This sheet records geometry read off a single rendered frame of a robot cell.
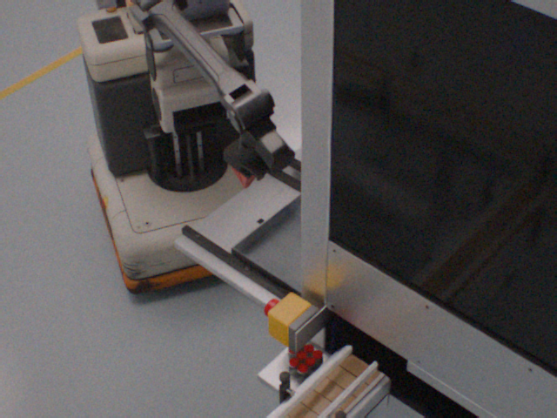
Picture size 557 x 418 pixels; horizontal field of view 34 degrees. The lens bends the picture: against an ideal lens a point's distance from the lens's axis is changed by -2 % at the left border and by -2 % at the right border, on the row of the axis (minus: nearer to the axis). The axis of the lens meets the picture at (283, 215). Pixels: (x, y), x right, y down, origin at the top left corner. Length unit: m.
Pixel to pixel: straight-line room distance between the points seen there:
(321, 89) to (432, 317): 0.44
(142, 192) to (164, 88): 0.56
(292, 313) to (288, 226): 0.41
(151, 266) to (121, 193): 0.29
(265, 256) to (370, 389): 0.45
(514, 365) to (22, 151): 2.72
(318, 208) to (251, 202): 0.60
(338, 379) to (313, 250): 0.26
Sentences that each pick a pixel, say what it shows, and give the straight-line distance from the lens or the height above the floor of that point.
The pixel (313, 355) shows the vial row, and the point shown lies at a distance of 1.86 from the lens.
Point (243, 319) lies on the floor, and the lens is 3.13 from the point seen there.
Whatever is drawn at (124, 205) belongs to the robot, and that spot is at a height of 0.28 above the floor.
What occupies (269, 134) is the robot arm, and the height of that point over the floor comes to 1.27.
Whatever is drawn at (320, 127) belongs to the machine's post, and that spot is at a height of 1.45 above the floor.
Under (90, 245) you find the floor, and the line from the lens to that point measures 3.44.
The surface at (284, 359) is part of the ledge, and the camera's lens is 1.91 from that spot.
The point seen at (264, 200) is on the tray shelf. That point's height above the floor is 0.88.
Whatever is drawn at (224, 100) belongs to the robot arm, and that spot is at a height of 1.32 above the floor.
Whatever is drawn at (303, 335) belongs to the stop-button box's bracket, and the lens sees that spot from 1.80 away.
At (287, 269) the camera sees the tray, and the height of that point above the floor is 0.88.
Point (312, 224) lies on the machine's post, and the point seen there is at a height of 1.22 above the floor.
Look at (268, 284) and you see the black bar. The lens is 2.02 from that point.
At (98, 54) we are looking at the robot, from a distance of 2.93.
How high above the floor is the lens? 2.40
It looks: 44 degrees down
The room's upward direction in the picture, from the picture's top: 1 degrees counter-clockwise
